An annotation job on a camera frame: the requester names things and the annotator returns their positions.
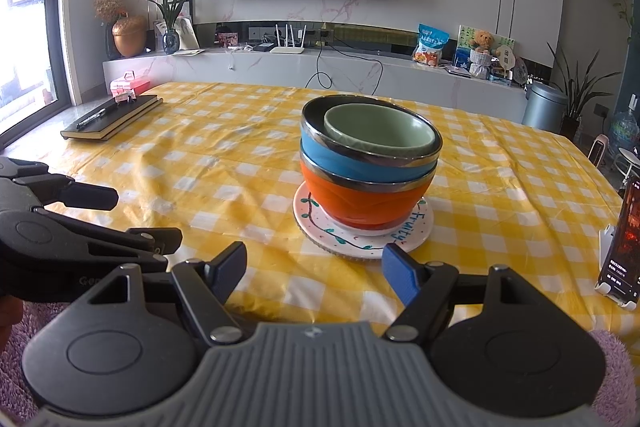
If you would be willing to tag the yellow checked tablecloth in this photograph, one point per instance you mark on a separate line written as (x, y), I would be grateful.
(225, 167)

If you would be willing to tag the white round stool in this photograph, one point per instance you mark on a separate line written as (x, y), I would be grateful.
(627, 157)

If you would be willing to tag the green ceramic bowl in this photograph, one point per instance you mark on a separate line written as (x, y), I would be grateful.
(380, 129)

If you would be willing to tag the pink binder clip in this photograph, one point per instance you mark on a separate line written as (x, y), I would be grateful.
(124, 98)

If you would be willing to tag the green painting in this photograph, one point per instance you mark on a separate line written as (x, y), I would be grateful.
(465, 39)

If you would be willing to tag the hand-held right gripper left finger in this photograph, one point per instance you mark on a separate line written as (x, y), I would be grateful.
(230, 269)

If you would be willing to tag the round paper fan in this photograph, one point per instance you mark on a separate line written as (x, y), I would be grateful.
(507, 59)

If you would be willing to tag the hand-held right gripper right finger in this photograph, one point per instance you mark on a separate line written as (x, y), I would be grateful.
(400, 272)

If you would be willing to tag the potted long-leaf plant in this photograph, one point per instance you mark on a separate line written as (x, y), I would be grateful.
(580, 92)

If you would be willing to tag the black notebook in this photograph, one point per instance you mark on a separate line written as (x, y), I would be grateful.
(115, 119)

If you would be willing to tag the blue water bottle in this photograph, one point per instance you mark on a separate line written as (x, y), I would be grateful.
(625, 127)

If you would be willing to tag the copper round vase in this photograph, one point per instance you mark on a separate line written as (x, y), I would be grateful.
(129, 37)

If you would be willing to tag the grey trash can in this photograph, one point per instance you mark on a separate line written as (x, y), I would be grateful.
(545, 107)

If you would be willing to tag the blue steel bowl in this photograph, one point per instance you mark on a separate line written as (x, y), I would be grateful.
(330, 162)

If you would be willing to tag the dried flower bunch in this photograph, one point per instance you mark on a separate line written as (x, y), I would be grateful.
(110, 4)

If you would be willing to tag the smartphone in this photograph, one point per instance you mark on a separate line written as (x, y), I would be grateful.
(625, 242)

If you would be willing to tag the green leafy plant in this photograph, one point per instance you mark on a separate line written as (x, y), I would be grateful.
(170, 7)

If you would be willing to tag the large white painted plate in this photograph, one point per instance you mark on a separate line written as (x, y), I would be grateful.
(415, 232)

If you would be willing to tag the white tote bag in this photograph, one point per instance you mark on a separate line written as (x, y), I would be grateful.
(189, 34)

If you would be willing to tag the blue snack bag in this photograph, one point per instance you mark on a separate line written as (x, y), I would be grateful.
(430, 47)

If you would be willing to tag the pink small heater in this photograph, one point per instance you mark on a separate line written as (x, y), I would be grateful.
(599, 149)

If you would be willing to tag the pink box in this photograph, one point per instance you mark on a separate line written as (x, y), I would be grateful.
(130, 83)

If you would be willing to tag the person's left hand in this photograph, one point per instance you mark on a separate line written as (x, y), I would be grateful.
(7, 319)

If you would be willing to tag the teddy bear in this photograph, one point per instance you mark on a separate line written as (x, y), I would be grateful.
(482, 42)

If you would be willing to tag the white router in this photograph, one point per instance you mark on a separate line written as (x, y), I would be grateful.
(287, 49)

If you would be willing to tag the white marble television cabinet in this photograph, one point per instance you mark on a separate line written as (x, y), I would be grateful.
(280, 69)

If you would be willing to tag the orange steel bowl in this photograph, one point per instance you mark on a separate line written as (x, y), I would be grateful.
(365, 202)

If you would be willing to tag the black pen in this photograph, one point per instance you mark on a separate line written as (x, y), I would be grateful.
(95, 116)

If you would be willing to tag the pink photo frame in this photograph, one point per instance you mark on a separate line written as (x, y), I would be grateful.
(227, 40)

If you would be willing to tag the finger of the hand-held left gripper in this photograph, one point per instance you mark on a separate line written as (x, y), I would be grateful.
(150, 241)
(85, 197)

